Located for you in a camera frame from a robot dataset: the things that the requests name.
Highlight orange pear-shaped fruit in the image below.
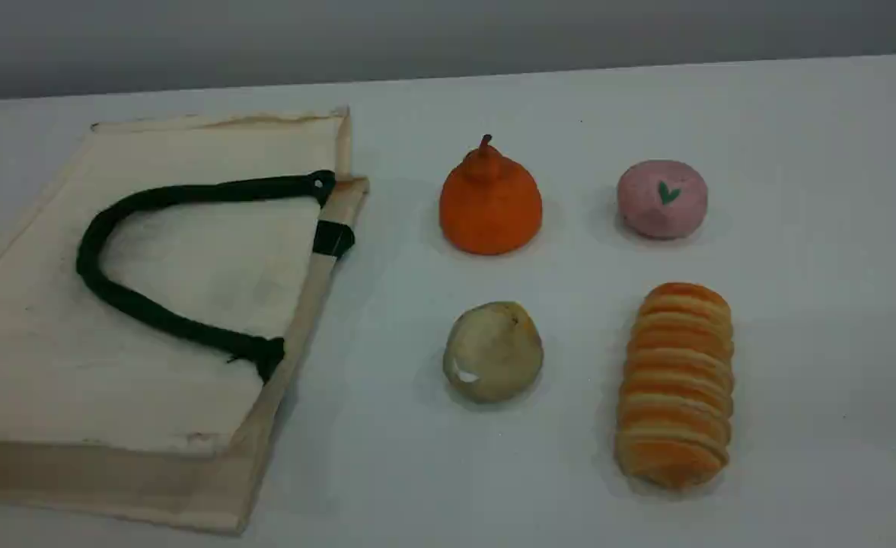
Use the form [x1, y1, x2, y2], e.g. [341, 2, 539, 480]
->
[438, 134, 544, 256]

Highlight pink round pastry green leaf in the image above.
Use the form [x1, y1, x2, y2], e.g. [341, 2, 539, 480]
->
[617, 159, 709, 241]

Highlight white canvas handbag green handle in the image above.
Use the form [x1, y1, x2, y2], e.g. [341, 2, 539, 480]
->
[0, 107, 371, 535]

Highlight striped golden bread roll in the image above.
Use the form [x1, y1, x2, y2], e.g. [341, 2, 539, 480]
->
[614, 282, 735, 489]

